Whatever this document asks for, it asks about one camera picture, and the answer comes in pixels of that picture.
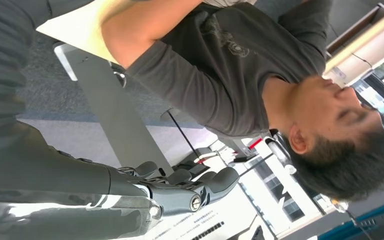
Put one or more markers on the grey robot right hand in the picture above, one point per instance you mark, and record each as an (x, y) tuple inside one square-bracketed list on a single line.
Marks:
[(62, 192)]

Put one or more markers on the person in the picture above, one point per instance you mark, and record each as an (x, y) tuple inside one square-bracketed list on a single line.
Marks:
[(231, 76)]

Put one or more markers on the grey slanted kiosk stand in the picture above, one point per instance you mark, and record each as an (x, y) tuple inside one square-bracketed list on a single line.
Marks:
[(112, 116)]

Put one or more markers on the white printed sign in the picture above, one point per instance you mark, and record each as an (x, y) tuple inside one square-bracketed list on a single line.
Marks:
[(192, 227)]

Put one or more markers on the pale wooden shelf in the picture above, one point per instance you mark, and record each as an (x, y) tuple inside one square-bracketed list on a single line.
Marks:
[(361, 43)]

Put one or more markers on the black stanchion post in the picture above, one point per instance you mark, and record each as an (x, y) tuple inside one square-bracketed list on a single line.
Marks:
[(183, 136)]

